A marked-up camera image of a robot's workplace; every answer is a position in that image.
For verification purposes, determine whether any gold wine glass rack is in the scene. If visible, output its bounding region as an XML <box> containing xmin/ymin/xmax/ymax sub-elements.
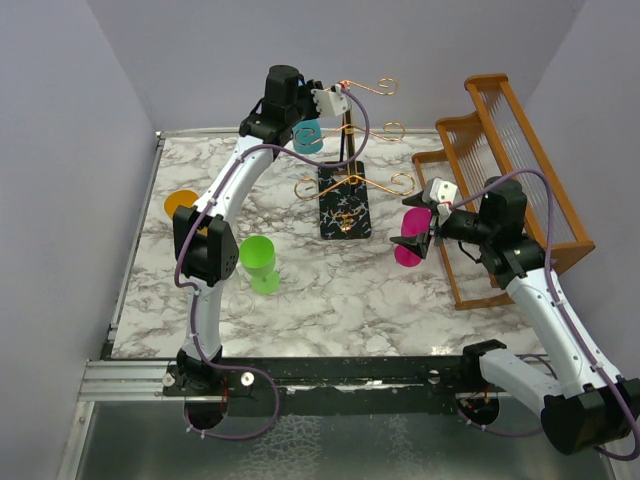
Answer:
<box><xmin>293</xmin><ymin>77</ymin><xmax>417</xmax><ymax>240</ymax></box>

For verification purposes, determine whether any clear wine glass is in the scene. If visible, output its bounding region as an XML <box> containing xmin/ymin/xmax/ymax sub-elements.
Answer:
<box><xmin>228</xmin><ymin>270</ymin><xmax>255</xmax><ymax>318</ymax></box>

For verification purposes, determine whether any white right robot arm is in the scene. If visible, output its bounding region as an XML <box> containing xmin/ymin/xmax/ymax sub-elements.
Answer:
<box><xmin>392</xmin><ymin>173</ymin><xmax>639</xmax><ymax>455</ymax></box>

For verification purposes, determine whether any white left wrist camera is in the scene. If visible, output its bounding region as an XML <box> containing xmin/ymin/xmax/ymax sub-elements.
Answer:
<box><xmin>311</xmin><ymin>83</ymin><xmax>352</xmax><ymax>117</ymax></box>

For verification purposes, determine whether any aluminium extrusion rail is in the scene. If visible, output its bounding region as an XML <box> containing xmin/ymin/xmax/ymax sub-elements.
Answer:
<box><xmin>78</xmin><ymin>360</ymin><xmax>172</xmax><ymax>402</ymax></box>

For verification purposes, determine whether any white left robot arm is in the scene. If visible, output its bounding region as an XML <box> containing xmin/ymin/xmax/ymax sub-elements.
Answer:
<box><xmin>172</xmin><ymin>65</ymin><xmax>323</xmax><ymax>395</ymax></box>

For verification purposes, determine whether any wooden tiered shelf rack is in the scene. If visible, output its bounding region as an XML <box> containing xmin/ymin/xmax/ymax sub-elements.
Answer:
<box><xmin>410</xmin><ymin>74</ymin><xmax>595</xmax><ymax>289</ymax></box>

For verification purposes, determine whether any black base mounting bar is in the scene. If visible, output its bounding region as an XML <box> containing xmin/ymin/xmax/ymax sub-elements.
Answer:
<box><xmin>163</xmin><ymin>355</ymin><xmax>485</xmax><ymax>417</ymax></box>

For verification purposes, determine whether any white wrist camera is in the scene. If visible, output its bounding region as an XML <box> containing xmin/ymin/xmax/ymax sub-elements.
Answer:
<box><xmin>422</xmin><ymin>177</ymin><xmax>458</xmax><ymax>205</ymax></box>
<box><xmin>311</xmin><ymin>83</ymin><xmax>352</xmax><ymax>117</ymax></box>

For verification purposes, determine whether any green wine glass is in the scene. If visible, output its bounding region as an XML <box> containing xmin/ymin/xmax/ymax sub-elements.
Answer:
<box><xmin>239</xmin><ymin>235</ymin><xmax>280</xmax><ymax>295</ymax></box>

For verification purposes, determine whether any pink wine glass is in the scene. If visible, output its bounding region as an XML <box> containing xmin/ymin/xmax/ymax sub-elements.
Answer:
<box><xmin>393</xmin><ymin>207</ymin><xmax>434</xmax><ymax>269</ymax></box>

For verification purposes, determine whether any orange wine glass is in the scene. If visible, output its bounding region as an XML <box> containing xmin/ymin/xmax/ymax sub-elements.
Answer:
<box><xmin>163</xmin><ymin>189</ymin><xmax>199</xmax><ymax>220</ymax></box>

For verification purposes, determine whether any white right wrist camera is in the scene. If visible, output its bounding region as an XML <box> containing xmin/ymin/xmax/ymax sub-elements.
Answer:
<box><xmin>422</xmin><ymin>177</ymin><xmax>458</xmax><ymax>205</ymax></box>

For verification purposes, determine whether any blue wine glass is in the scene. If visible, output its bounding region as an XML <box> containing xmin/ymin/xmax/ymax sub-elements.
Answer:
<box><xmin>292</xmin><ymin>119</ymin><xmax>324</xmax><ymax>155</ymax></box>

